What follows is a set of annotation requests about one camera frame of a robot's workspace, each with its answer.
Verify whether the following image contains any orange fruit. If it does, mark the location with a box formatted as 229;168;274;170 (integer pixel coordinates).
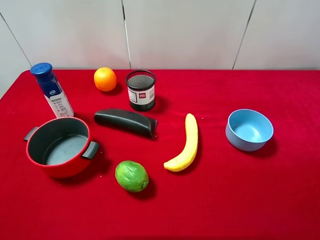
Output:
93;67;117;92

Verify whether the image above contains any black mesh pen holder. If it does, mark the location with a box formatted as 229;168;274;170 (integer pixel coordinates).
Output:
125;70;156;112

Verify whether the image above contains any yellow banana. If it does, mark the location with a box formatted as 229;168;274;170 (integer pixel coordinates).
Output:
163;113;199;172

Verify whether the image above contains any green lime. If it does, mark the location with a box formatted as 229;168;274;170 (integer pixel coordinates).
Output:
115;160;149;193

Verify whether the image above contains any blue bowl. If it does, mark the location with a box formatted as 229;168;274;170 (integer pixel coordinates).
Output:
225;109;274;152

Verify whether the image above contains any red tablecloth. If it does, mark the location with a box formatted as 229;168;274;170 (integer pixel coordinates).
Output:
0;69;320;240

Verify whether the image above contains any red cooking pot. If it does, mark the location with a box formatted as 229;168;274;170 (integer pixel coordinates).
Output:
23;117;100;179

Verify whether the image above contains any blue and white bottle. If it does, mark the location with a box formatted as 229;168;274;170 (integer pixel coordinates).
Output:
30;62;74;118

